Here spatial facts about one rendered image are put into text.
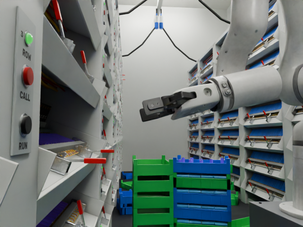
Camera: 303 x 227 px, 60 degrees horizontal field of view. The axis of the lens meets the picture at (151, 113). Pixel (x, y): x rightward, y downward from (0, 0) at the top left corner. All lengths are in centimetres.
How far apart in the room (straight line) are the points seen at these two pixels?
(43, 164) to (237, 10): 56
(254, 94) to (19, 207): 52
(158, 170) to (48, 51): 106
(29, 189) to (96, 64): 69
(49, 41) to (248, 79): 44
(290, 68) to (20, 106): 76
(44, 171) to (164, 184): 110
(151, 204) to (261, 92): 90
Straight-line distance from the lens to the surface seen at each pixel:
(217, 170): 145
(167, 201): 138
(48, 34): 35
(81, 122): 90
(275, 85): 67
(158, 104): 55
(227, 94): 60
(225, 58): 74
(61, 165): 45
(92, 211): 93
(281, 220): 82
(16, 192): 25
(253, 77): 65
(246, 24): 68
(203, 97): 57
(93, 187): 91
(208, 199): 148
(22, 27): 26
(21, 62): 25
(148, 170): 134
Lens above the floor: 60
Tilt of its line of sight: 5 degrees up
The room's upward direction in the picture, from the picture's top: straight up
